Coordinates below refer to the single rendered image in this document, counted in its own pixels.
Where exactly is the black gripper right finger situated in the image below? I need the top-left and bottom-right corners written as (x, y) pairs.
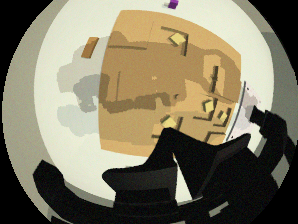
top-left (166, 127), bottom-right (251, 200)

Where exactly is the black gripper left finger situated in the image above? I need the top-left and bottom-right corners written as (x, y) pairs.
top-left (102, 128), bottom-right (178, 200)

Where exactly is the small purple block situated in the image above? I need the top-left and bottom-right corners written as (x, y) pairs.
top-left (168, 0), bottom-right (178, 10)

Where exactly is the small orange flat block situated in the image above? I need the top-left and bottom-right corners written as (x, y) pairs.
top-left (81, 37), bottom-right (100, 59)

